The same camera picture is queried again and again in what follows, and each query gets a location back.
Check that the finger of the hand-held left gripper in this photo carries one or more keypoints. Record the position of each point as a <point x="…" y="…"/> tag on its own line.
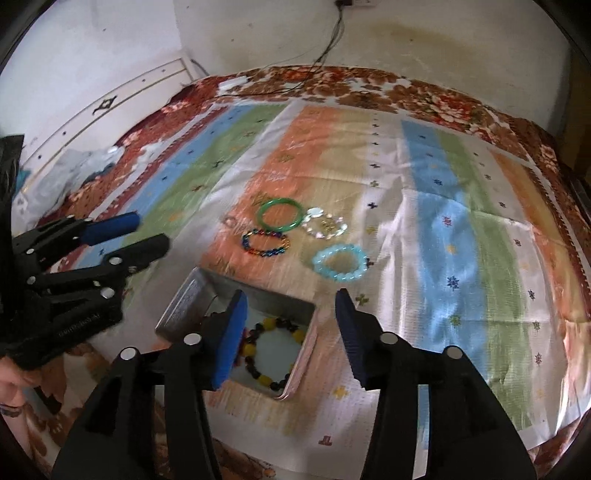
<point x="111" y="227"/>
<point x="143" y="251"/>

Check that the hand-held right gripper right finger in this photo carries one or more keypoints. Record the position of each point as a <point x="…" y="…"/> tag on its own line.
<point x="353" y="337"/>

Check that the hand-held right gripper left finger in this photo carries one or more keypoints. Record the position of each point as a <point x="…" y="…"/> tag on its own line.
<point x="228" y="350"/>

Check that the metal tin box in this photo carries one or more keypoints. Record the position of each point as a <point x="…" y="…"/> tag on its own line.
<point x="184" y="307"/>

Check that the green bangle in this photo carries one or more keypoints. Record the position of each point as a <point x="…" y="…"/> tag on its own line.
<point x="260" y="213"/>

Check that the person's left hand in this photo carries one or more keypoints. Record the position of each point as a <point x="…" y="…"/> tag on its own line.
<point x="14" y="378"/>

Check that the crumpled plastic bag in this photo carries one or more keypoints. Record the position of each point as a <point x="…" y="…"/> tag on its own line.
<point x="74" y="170"/>

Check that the striped pastel cloth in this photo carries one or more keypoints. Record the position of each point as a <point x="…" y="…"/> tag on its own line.
<point x="415" y="277"/>

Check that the white headboard with gold lines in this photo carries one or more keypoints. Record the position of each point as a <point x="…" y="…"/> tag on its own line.
<point x="92" y="127"/>

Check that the floral brown blanket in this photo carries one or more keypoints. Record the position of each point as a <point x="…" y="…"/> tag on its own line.
<point x="443" y="104"/>

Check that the wall socket with plug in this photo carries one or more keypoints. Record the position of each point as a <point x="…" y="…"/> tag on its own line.
<point x="360" y="2"/>

